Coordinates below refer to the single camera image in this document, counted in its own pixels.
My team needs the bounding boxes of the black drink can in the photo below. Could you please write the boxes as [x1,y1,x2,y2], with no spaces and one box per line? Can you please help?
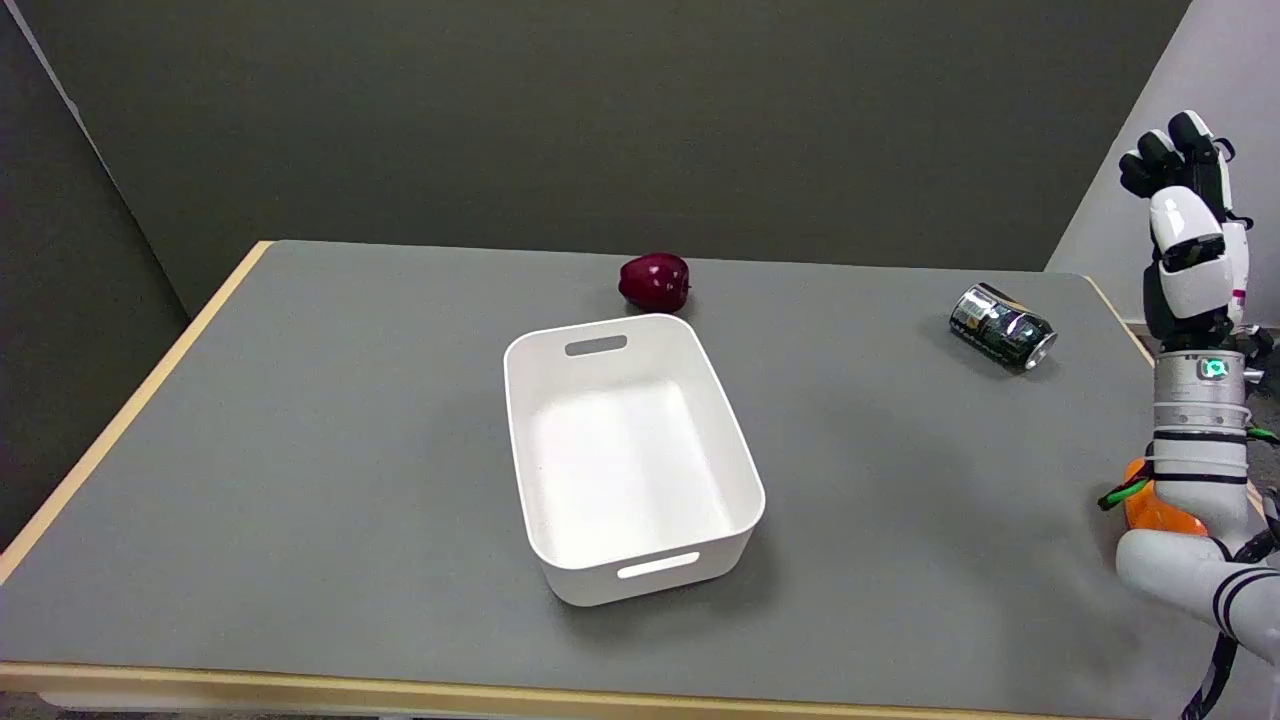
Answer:
[949,283,1059,373]

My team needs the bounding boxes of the white plastic bin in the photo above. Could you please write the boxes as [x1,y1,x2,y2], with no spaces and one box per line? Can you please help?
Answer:
[503,313,768,608]

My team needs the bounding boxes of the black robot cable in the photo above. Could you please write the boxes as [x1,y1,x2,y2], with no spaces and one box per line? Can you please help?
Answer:
[1180,632,1241,720]

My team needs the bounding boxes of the dark red apple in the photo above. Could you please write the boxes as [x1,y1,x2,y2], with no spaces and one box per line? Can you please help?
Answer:
[618,253,692,314]

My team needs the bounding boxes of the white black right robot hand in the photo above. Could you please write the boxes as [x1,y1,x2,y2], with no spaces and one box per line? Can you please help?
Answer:
[1118,110,1254,352]

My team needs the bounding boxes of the green black connector plug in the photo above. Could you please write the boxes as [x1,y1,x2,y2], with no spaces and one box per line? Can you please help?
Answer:
[1097,478,1153,512]

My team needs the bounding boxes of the orange round object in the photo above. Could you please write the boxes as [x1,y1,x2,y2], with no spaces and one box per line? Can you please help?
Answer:
[1122,457,1209,538]

